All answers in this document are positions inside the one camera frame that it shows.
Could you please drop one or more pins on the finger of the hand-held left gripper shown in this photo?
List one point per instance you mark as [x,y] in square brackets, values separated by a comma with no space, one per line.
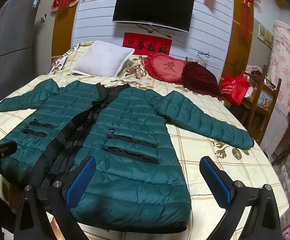
[6,148]

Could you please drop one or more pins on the green puffer jacket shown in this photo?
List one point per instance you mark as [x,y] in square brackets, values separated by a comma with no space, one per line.
[135,120]

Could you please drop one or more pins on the bed with floral checked sheet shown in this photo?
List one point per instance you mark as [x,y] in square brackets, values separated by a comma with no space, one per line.
[209,140]

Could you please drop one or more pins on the white square pillow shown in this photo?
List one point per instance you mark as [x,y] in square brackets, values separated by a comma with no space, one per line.
[102,58]

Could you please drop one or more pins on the grey refrigerator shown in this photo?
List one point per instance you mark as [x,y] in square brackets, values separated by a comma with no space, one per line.
[15,42]

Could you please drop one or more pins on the dark red velvet cushion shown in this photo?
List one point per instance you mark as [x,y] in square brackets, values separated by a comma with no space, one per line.
[199,80]

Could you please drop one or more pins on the red wall banner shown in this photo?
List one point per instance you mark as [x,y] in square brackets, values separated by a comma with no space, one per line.
[147,45]

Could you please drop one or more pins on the red heart-shaped cushion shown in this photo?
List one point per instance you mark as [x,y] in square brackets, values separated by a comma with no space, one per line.
[167,67]

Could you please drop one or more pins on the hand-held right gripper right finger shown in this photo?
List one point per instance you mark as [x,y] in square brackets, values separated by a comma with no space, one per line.
[216,180]

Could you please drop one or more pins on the wall calendar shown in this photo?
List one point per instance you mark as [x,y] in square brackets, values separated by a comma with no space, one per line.
[265,35]

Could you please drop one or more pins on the black wall television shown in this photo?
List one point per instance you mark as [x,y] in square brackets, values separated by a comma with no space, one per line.
[152,7]

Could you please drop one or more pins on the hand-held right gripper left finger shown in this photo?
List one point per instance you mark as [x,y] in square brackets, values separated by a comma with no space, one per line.
[81,180]

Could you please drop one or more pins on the red shopping bag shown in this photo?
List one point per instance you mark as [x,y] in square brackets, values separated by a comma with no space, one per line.
[232,88]

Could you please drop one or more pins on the upright floral mattress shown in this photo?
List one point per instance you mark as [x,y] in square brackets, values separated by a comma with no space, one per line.
[287,62]

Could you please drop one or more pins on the wooden chair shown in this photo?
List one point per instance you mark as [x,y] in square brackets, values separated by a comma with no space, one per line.
[272,100]

